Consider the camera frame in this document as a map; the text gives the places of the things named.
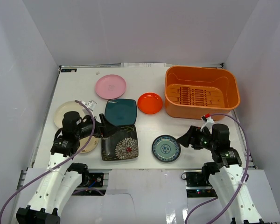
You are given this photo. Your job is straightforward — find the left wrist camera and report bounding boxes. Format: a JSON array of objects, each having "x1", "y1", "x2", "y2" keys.
[{"x1": 81, "y1": 100, "x2": 97, "y2": 111}]

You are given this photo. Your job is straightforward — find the teal square plate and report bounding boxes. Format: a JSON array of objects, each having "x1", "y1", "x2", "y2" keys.
[{"x1": 105, "y1": 98, "x2": 137, "y2": 126}]

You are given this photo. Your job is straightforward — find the orange plastic bin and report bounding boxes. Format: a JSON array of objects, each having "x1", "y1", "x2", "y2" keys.
[{"x1": 165, "y1": 66, "x2": 240, "y2": 121}]

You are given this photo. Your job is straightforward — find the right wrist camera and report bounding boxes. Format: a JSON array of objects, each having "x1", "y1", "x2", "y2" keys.
[{"x1": 200, "y1": 113, "x2": 215, "y2": 132}]

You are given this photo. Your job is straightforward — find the small orange round plate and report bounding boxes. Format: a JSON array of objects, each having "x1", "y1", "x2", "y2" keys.
[{"x1": 137, "y1": 92, "x2": 163, "y2": 114}]

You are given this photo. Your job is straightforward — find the black floral square plate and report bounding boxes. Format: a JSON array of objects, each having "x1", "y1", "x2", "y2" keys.
[{"x1": 101, "y1": 125, "x2": 139, "y2": 161}]

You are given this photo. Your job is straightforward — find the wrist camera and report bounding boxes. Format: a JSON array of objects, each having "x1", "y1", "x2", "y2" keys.
[
  {"x1": 81, "y1": 100, "x2": 97, "y2": 111},
  {"x1": 200, "y1": 113, "x2": 215, "y2": 132}
]

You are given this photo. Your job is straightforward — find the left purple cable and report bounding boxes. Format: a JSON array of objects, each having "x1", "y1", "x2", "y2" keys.
[{"x1": 0, "y1": 99, "x2": 96, "y2": 224}]

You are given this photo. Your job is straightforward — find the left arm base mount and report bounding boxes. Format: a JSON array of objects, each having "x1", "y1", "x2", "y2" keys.
[{"x1": 73, "y1": 172, "x2": 109, "y2": 196}]

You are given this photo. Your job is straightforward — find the purple cable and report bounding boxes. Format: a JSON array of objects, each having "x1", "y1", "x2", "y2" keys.
[
  {"x1": 0, "y1": 99, "x2": 96, "y2": 224},
  {"x1": 185, "y1": 113, "x2": 251, "y2": 224}
]

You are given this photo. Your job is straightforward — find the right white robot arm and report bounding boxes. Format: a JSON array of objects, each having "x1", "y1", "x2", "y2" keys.
[{"x1": 177, "y1": 124, "x2": 264, "y2": 224}]

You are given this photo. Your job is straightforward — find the white paper sheets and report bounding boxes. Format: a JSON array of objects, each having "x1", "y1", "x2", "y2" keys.
[{"x1": 120, "y1": 63, "x2": 167, "y2": 68}]

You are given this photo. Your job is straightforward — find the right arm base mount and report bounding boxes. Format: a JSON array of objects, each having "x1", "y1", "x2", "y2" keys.
[{"x1": 181, "y1": 171, "x2": 217, "y2": 198}]

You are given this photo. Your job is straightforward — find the beige floral round plate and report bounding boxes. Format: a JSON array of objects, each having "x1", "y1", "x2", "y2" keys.
[{"x1": 78, "y1": 137, "x2": 99, "y2": 154}]

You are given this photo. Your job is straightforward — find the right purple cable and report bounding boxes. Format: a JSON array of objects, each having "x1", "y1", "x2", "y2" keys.
[{"x1": 185, "y1": 113, "x2": 251, "y2": 224}]

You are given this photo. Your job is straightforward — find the pink round plate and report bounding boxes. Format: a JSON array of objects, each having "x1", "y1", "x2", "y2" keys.
[{"x1": 95, "y1": 74, "x2": 126, "y2": 99}]

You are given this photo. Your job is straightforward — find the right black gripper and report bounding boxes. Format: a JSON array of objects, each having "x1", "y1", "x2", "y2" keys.
[{"x1": 176, "y1": 126, "x2": 217, "y2": 151}]

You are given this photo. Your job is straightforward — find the white round plate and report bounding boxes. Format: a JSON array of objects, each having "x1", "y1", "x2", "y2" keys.
[{"x1": 54, "y1": 101, "x2": 89, "y2": 128}]

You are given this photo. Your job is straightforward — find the blue patterned round plate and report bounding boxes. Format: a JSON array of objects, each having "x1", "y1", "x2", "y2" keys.
[{"x1": 152, "y1": 135, "x2": 181, "y2": 163}]

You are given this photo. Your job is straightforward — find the black label sticker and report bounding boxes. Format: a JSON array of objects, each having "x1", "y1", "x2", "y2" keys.
[{"x1": 60, "y1": 68, "x2": 77, "y2": 73}]

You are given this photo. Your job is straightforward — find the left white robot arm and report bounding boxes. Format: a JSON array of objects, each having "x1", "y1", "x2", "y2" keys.
[{"x1": 16, "y1": 111, "x2": 120, "y2": 224}]

